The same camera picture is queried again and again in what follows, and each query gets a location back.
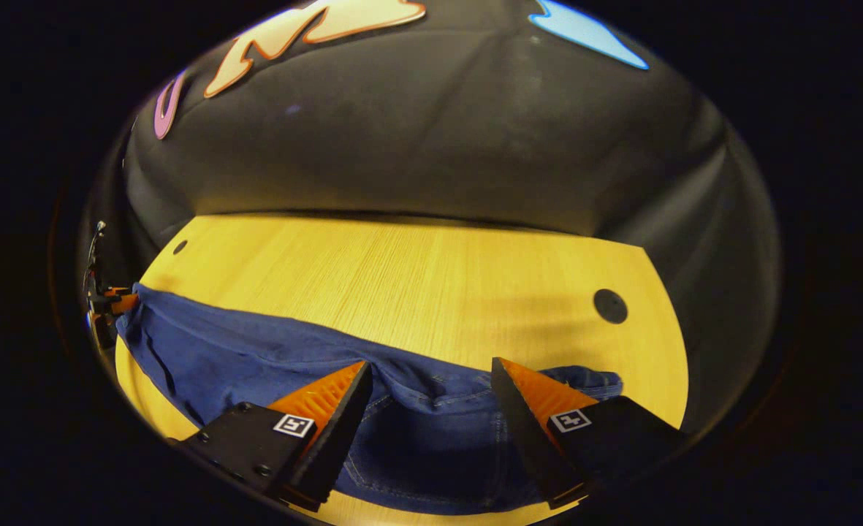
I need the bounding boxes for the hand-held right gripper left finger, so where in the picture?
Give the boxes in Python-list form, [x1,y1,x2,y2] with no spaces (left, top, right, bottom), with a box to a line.
[178,360,374,513]

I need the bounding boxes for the blue denim jeans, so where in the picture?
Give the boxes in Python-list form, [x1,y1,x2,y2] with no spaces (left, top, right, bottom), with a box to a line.
[115,283,623,516]

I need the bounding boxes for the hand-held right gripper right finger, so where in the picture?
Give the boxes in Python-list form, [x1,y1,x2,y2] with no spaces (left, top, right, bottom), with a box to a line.
[490,357,689,511]

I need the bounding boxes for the black backdrop cloth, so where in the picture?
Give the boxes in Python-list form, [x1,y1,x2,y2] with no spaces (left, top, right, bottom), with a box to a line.
[77,0,781,439]

